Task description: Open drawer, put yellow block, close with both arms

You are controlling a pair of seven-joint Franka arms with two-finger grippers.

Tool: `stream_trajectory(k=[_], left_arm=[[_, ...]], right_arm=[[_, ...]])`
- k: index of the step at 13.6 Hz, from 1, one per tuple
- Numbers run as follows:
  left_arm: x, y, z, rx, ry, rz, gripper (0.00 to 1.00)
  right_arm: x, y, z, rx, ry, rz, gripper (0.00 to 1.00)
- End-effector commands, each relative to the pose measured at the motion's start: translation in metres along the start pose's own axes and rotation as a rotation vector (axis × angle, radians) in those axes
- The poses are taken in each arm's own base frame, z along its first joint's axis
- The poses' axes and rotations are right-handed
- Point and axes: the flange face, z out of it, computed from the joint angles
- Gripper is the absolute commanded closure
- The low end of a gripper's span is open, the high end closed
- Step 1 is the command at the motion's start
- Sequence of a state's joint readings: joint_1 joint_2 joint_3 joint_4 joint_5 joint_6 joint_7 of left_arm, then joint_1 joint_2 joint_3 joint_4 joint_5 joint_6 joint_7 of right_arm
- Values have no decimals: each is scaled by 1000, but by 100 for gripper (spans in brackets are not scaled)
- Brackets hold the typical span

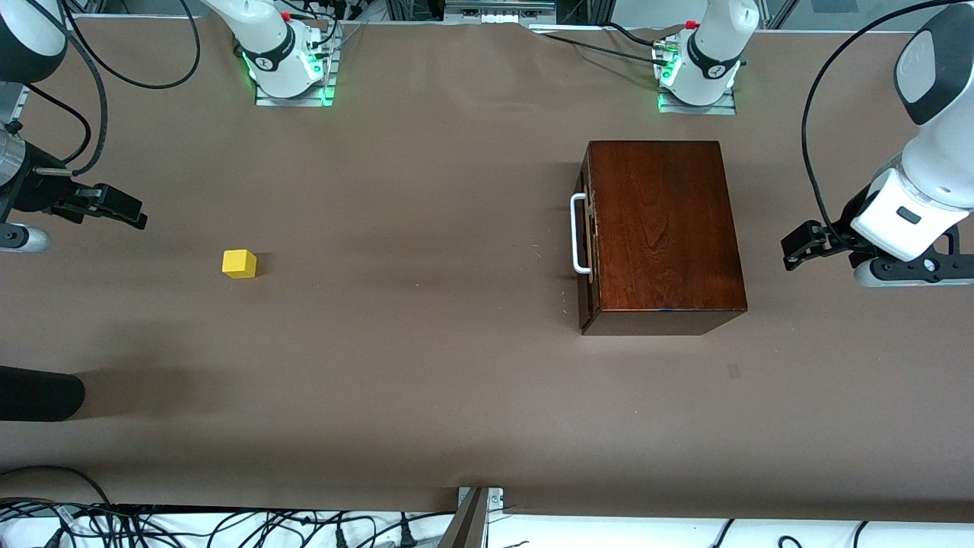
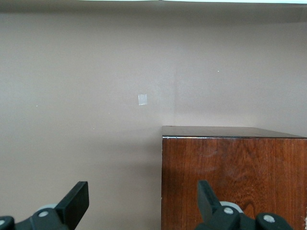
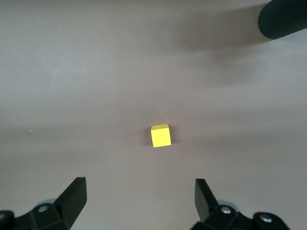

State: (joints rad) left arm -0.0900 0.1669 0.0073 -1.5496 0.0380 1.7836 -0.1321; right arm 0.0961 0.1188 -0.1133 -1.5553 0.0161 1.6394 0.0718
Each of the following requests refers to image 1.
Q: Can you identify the dark brown wooden cabinet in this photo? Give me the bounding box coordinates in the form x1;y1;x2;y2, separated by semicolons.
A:
578;140;748;336

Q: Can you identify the tangle of black floor cables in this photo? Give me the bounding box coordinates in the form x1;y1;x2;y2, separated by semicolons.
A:
0;499;457;548

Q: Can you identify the grey power strip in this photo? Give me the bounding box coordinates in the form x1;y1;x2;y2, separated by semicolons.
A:
444;0;556;21

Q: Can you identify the black slack cable loop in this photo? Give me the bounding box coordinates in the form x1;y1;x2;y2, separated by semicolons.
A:
65;0;202;90

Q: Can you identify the aluminium right arm base plate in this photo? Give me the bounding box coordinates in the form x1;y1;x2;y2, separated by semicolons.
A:
255;23;337;107

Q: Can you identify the black arched floor cable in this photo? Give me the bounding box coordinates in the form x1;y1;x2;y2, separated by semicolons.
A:
0;465;116;508

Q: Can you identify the black padded cylinder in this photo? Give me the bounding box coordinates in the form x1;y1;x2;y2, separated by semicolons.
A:
0;365;86;422

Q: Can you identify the black arm base cable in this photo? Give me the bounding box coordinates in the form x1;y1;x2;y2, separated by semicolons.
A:
601;21;664;49
525;27;661;63

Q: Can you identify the aluminium table edge bracket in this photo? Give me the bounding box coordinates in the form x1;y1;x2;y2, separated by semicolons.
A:
438;486;505;548

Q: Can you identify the aluminium table side rail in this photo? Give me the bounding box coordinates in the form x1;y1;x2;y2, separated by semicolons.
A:
0;82;31;126

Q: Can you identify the light plywood panel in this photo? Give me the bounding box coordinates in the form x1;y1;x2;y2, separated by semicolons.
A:
571;148;602;332

